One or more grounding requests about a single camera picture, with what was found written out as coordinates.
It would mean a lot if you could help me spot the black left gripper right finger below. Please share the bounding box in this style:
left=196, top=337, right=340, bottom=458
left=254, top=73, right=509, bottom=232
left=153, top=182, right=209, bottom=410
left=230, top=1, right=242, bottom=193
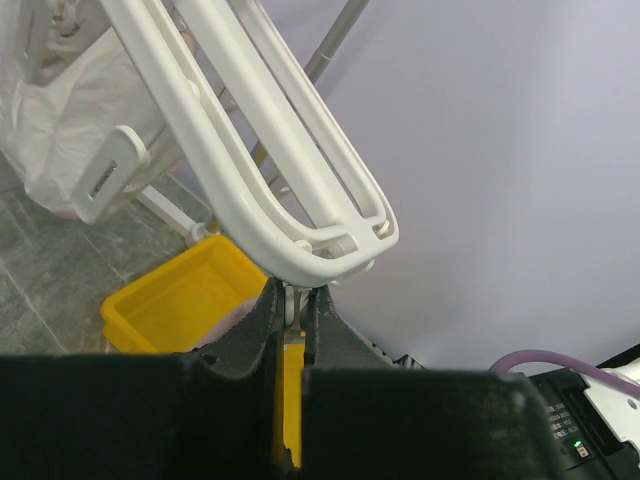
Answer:
left=301, top=287, right=559, bottom=479

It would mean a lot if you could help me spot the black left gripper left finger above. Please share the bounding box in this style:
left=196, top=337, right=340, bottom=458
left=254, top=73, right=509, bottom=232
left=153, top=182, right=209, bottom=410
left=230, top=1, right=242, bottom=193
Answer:
left=1, top=279, right=285, bottom=479

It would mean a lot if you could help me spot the white near-corner hanger clip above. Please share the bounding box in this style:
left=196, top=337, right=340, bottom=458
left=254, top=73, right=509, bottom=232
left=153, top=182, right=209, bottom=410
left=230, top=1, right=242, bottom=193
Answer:
left=284, top=284, right=311, bottom=345

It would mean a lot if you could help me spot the white far-side hanger clip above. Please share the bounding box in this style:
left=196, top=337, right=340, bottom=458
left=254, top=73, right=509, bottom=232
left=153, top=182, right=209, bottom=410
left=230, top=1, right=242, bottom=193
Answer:
left=70, top=125, right=149, bottom=224

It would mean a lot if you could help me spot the white plastic clip hanger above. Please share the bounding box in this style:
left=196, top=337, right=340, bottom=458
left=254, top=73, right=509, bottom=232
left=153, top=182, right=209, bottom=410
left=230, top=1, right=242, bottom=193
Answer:
left=19, top=0, right=401, bottom=289

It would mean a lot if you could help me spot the white pink underwear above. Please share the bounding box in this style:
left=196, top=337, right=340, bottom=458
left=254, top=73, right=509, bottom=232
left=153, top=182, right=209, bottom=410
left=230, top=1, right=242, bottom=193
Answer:
left=1, top=1, right=182, bottom=219

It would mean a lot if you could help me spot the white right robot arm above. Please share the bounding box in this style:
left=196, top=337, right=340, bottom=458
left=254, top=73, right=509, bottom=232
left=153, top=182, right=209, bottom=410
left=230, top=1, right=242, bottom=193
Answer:
left=530, top=355, right=639, bottom=479

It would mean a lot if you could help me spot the yellow plastic tray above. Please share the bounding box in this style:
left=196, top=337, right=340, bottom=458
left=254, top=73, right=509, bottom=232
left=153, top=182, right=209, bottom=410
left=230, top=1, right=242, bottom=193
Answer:
left=101, top=235, right=302, bottom=479

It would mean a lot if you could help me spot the white metal clothes rack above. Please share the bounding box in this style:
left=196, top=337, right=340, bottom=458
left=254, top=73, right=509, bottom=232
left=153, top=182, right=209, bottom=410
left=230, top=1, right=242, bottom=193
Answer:
left=134, top=0, right=371, bottom=246

